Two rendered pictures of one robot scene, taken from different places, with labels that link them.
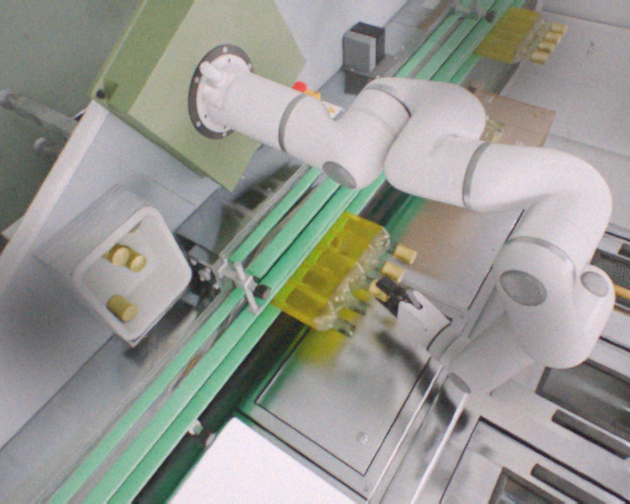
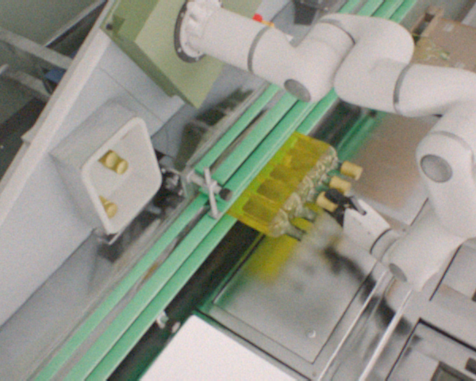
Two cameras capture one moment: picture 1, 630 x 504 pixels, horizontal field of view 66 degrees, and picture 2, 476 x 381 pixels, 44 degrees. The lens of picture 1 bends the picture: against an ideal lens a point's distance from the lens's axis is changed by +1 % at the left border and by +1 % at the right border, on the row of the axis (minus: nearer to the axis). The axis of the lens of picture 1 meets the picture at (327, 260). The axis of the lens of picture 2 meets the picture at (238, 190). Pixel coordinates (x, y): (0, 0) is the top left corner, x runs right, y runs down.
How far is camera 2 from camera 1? 0.37 m
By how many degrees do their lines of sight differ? 3
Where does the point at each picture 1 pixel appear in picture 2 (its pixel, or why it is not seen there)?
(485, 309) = not seen: hidden behind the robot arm
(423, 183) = (364, 94)
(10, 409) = (16, 286)
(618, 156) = not seen: outside the picture
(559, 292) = (461, 170)
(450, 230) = (395, 153)
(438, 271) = (383, 191)
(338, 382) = (288, 286)
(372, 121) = (324, 48)
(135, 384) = (114, 273)
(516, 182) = (431, 92)
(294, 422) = (248, 320)
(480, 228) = not seen: hidden behind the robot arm
